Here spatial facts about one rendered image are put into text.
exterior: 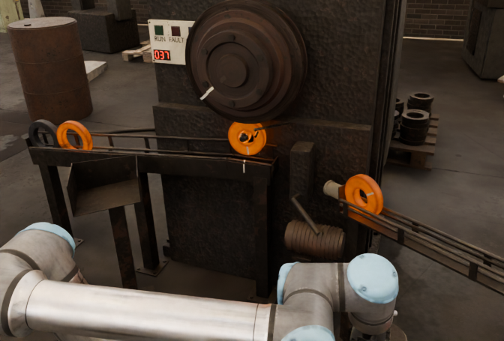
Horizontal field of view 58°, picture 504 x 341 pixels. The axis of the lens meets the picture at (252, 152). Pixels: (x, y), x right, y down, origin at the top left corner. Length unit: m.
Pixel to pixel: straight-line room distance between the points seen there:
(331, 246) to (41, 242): 1.08
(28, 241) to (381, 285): 0.68
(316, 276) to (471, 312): 1.57
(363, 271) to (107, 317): 0.45
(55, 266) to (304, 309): 0.52
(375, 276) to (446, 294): 1.57
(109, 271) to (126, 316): 1.73
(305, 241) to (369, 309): 0.91
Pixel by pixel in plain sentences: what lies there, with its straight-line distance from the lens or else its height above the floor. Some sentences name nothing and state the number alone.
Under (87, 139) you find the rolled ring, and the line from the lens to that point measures 2.31.
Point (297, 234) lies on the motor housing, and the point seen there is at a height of 0.51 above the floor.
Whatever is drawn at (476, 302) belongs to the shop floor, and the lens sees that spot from 2.45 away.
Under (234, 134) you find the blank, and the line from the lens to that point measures 1.88.
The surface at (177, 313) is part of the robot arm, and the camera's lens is 0.81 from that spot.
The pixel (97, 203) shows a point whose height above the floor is 0.59.
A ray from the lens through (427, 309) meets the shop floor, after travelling 2.34.
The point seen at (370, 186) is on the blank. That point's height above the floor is 0.77.
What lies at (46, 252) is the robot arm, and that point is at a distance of 1.03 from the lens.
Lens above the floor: 1.56
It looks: 26 degrees down
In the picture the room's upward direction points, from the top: 1 degrees counter-clockwise
